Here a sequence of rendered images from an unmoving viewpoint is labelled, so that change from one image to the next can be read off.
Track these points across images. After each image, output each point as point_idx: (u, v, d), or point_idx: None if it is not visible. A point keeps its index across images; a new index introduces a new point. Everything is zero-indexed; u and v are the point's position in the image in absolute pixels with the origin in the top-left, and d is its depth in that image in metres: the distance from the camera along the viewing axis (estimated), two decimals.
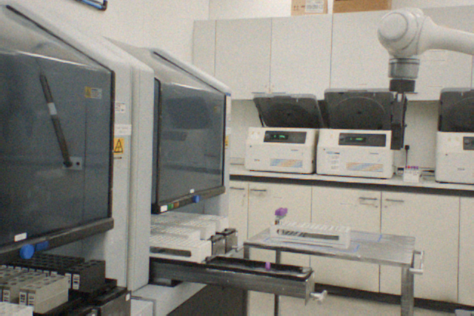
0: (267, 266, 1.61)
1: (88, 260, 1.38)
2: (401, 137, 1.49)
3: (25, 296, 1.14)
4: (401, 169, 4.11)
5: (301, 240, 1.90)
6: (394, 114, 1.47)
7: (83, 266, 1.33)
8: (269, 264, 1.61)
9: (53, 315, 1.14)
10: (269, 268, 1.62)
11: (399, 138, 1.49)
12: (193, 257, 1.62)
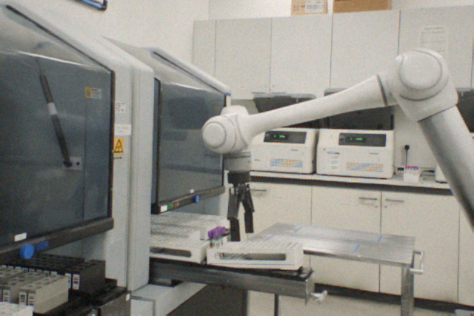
0: None
1: (88, 260, 1.38)
2: (238, 229, 1.55)
3: (25, 296, 1.14)
4: (401, 169, 4.11)
5: None
6: (228, 209, 1.54)
7: (83, 266, 1.33)
8: None
9: (53, 315, 1.14)
10: (271, 268, 1.62)
11: (238, 230, 1.55)
12: (193, 257, 1.62)
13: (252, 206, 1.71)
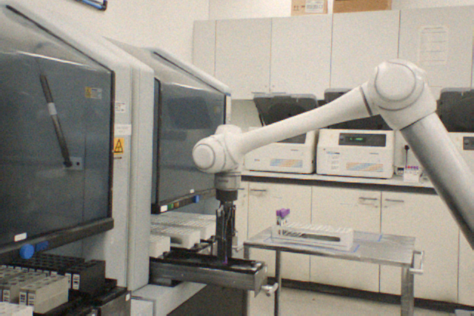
0: None
1: (88, 260, 1.38)
2: None
3: (25, 296, 1.14)
4: (401, 169, 4.11)
5: (303, 240, 1.89)
6: (234, 223, 1.72)
7: (83, 266, 1.33)
8: (225, 259, 1.66)
9: (53, 315, 1.14)
10: (226, 262, 1.67)
11: None
12: (150, 251, 1.67)
13: (217, 236, 1.61)
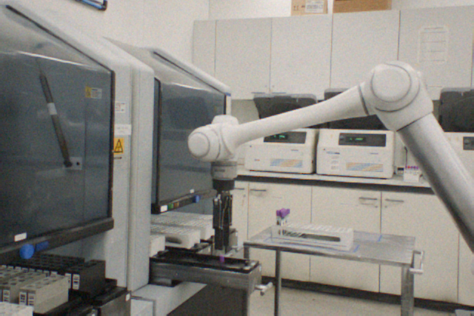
0: (222, 259, 1.68)
1: (88, 260, 1.38)
2: None
3: (25, 296, 1.14)
4: (401, 169, 4.11)
5: (303, 240, 1.89)
6: (231, 213, 1.74)
7: (83, 266, 1.33)
8: (223, 257, 1.68)
9: (53, 315, 1.14)
10: (224, 260, 1.69)
11: None
12: None
13: (214, 225, 1.63)
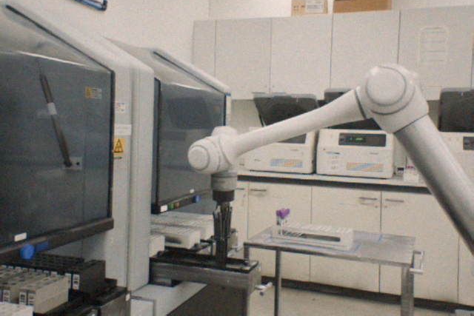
0: None
1: (88, 260, 1.38)
2: None
3: (25, 296, 1.14)
4: (401, 169, 4.11)
5: (303, 240, 1.89)
6: (229, 226, 1.73)
7: (83, 266, 1.33)
8: None
9: (53, 315, 1.14)
10: (223, 260, 1.69)
11: None
12: None
13: (215, 236, 1.65)
